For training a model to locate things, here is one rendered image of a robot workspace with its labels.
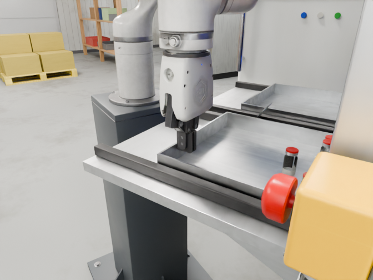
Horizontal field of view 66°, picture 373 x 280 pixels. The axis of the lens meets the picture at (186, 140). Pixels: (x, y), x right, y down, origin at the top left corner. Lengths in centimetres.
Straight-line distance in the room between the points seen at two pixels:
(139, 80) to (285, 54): 67
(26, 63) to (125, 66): 457
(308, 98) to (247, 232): 65
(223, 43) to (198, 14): 458
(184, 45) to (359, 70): 25
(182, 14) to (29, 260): 150
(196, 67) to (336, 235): 32
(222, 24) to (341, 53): 377
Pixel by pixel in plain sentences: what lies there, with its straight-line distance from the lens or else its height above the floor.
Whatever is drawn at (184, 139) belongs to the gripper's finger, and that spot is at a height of 93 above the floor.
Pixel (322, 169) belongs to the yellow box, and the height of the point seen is 103.
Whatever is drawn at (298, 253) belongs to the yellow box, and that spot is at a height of 98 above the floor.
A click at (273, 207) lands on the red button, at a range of 24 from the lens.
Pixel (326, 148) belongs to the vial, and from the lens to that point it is 56.
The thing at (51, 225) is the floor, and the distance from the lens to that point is 189.
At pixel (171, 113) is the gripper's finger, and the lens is 46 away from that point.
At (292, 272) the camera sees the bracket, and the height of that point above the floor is 76.
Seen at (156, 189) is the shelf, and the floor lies 88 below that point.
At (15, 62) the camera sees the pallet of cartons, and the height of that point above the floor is 34.
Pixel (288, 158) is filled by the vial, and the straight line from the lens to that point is 50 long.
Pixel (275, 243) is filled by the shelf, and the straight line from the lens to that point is 39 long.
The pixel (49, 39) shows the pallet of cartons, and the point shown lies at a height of 62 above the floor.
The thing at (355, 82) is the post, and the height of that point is 109.
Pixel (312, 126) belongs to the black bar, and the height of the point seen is 90.
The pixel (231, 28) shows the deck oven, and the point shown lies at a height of 82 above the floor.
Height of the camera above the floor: 114
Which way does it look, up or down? 25 degrees down
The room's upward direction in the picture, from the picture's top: straight up
